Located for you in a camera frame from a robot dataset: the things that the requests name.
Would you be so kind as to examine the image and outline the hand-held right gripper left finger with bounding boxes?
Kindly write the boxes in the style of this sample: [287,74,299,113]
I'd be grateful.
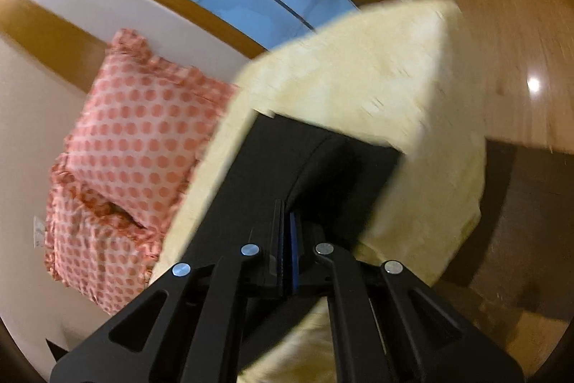
[49,200,288,383]

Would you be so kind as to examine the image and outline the pink polka dot pillow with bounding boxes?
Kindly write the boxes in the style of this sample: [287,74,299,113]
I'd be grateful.
[44,159,169,316]
[65,28,240,229]

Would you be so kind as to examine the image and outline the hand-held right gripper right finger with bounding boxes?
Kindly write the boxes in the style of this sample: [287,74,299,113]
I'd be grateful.
[289,211,525,383]

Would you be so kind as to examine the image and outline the pale yellow blanket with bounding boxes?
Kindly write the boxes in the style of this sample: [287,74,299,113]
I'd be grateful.
[148,0,489,383]

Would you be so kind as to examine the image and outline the black pants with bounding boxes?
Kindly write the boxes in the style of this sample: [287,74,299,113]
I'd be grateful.
[177,114,401,383]

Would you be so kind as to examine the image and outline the white wall socket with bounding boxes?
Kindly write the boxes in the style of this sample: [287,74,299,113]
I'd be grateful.
[32,216,47,249]

